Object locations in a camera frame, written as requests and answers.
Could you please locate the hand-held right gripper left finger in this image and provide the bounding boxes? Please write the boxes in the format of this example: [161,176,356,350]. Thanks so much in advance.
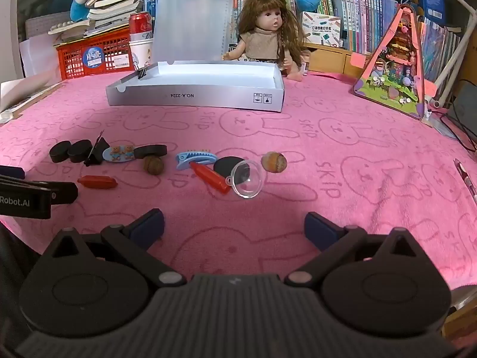
[43,209,187,288]

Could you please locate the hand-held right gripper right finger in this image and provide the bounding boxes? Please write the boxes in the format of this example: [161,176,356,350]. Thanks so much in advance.
[285,212,433,288]

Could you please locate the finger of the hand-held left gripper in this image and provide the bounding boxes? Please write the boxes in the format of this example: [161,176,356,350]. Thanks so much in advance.
[0,165,26,180]
[50,182,79,205]

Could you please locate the red toy carrot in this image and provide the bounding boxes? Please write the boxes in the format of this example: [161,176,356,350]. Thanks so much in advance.
[189,161,232,195]
[78,175,119,189]

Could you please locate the black round disc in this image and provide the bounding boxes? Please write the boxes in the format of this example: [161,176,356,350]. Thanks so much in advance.
[49,141,73,163]
[213,156,251,186]
[133,144,168,159]
[68,140,93,163]

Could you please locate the brown walnut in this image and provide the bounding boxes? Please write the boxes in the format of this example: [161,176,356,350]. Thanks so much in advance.
[261,151,287,173]
[143,155,165,175]

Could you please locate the blue bear hair clip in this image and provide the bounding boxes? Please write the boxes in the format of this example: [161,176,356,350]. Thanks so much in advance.
[101,143,135,163]

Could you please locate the blue toothed hair clip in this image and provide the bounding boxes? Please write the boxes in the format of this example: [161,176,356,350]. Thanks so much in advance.
[175,150,217,171]

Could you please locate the white clipboard storage case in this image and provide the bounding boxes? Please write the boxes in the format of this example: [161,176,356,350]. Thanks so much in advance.
[105,0,285,113]

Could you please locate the pink rabbit print blanket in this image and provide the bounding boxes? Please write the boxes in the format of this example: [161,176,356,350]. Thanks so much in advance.
[0,70,477,299]

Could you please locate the red basket with round sticker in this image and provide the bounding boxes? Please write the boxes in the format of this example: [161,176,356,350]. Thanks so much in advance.
[56,30,135,81]

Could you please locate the white paper cup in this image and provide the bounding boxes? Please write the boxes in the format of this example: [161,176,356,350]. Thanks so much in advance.
[129,33,154,68]

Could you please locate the wooden drawer organizer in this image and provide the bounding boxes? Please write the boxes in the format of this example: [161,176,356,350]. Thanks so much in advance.
[305,43,373,77]

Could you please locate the pink triangular toy house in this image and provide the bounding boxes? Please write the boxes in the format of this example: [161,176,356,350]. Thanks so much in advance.
[353,4,439,121]

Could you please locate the red soda can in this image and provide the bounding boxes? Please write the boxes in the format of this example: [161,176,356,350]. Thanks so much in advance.
[128,12,153,42]

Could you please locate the pile of worn books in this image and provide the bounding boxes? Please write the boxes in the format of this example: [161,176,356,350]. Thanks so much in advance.
[48,0,147,42]

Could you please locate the brown haired doll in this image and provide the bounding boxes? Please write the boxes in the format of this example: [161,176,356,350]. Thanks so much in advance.
[222,0,307,81]

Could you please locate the white label printer box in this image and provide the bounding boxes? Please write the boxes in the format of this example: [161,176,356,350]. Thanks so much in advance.
[301,11,342,47]

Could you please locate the blue upright books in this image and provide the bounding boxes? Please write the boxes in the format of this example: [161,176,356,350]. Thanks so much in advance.
[143,0,162,27]

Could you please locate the leaning thin books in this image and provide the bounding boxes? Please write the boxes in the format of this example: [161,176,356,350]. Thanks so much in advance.
[420,15,463,83]

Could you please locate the row of blue pink books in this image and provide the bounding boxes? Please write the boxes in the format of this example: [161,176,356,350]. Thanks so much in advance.
[333,0,422,55]

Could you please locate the black cable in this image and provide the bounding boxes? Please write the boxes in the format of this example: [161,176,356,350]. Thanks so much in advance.
[440,111,477,154]

